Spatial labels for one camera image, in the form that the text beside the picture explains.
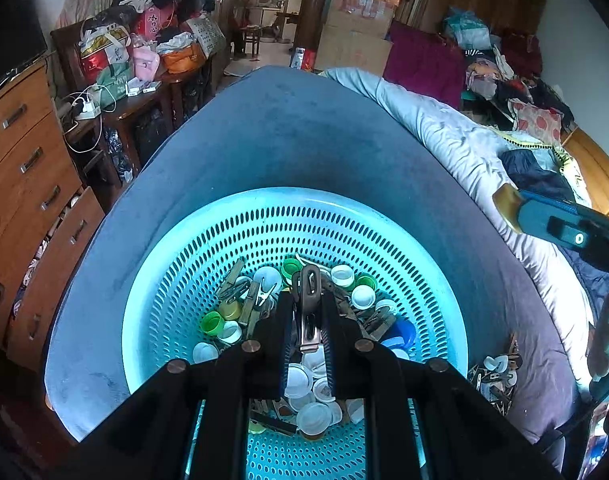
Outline metal clothes clip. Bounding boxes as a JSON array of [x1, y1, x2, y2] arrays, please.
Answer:
[[291, 264, 323, 354]]

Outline navy blue jacket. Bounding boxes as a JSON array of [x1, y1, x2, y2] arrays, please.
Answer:
[[499, 148, 609, 313]]

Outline wooden headboard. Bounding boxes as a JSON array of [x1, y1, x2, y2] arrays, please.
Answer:
[[563, 128, 609, 217]]

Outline green felt bottle cap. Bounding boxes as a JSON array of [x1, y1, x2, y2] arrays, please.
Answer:
[[200, 311, 225, 337]]

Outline white duvet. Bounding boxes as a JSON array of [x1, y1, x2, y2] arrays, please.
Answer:
[[323, 67, 595, 396]]

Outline red patterned pillow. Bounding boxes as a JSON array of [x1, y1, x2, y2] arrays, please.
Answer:
[[507, 99, 562, 145]]

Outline cyan plastic basket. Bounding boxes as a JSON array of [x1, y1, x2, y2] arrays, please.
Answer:
[[121, 186, 469, 480]]

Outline magenta cloth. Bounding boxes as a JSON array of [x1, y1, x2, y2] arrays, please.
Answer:
[[383, 21, 465, 110]]

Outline blue bed blanket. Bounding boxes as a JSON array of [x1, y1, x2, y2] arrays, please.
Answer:
[[45, 67, 577, 479]]

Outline stacked cardboard boxes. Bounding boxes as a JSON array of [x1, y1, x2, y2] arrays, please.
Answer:
[[314, 0, 401, 76]]

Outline wooden drawer dresser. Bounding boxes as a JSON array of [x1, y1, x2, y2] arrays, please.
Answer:
[[0, 61, 104, 372]]

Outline white power strip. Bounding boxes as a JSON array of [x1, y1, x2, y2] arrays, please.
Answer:
[[72, 99, 102, 120]]

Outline cluttered wooden side table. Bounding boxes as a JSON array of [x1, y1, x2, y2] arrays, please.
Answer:
[[50, 0, 225, 183]]

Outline black flat television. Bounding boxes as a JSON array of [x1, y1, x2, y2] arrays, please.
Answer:
[[0, 0, 46, 88]]

